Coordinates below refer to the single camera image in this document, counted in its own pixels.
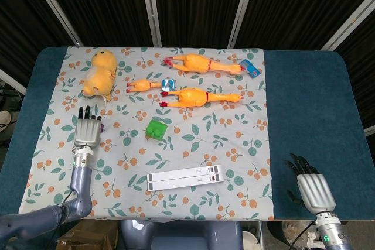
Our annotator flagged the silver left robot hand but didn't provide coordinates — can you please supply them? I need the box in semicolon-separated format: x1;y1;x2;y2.
73;105;103;149

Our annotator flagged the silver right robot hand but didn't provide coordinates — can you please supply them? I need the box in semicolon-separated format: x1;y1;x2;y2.
282;152;337;213

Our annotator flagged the green building block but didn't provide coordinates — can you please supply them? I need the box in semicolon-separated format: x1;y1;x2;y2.
145;119;168;140

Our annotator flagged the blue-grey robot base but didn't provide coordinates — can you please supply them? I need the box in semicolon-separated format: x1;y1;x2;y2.
119;219;244;250

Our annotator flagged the crumpled clear plastic bag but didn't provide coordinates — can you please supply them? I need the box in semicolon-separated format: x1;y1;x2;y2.
281;221;323;250

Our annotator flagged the yellow plush pig toy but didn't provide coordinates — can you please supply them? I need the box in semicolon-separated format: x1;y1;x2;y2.
81;50;118;102

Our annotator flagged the small rubber chicken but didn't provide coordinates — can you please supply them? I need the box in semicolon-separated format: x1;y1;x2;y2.
125;78;163;93

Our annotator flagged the beige round object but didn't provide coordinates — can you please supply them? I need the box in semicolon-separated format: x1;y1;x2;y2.
0;110;18;133

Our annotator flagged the white bucket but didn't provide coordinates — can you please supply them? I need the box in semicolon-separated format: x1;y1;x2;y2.
243;231;262;250

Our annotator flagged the teal table cover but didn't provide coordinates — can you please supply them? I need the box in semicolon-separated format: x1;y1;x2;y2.
0;46;375;221

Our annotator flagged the blue small chicken header card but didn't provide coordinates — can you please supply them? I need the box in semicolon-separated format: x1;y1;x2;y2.
161;78;176;91

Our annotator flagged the brown cardboard box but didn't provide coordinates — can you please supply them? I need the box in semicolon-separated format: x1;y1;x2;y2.
55;220;120;250

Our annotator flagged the unbagged large rubber chicken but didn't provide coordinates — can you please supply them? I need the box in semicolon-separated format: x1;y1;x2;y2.
159;87;244;109

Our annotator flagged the floral print tablecloth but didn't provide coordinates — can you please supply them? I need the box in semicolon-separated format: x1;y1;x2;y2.
18;46;275;222

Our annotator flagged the bagged large rubber chicken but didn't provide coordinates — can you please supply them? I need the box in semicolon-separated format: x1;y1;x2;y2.
162;53;247;76

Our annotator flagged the blue large chicken header card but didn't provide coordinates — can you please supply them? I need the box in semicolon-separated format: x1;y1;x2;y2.
240;59;263;80

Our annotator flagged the dark folding screen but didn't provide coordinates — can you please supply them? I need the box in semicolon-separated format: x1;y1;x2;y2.
0;0;375;145

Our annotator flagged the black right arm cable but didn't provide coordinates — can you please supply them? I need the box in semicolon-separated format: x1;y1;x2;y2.
289;222;319;248

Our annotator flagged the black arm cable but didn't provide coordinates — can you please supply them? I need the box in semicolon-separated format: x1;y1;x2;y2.
60;190;77;206
289;222;319;248

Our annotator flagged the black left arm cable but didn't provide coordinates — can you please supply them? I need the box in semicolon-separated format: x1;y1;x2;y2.
60;190;77;206

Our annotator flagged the white screen frame post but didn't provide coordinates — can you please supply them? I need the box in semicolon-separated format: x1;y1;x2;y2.
321;0;375;52
0;68;27;95
227;0;259;49
29;0;84;47
139;0;162;47

